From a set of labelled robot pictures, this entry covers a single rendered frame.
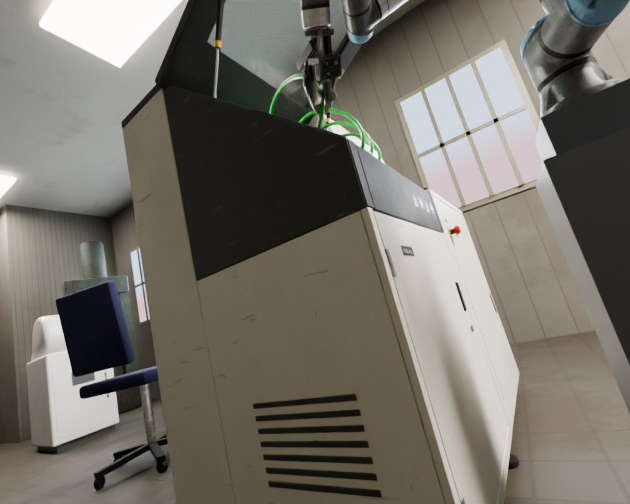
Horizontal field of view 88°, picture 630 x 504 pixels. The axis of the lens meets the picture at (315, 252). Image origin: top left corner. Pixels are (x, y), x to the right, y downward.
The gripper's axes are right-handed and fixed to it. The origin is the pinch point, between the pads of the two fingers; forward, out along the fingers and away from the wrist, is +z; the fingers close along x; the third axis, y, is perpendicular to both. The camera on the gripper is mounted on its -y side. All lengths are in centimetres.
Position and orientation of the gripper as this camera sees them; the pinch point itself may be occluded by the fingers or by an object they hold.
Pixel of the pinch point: (320, 109)
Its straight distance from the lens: 107.9
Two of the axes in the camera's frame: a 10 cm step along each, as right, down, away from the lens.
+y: 5.2, 4.2, -7.4
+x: 8.5, -3.7, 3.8
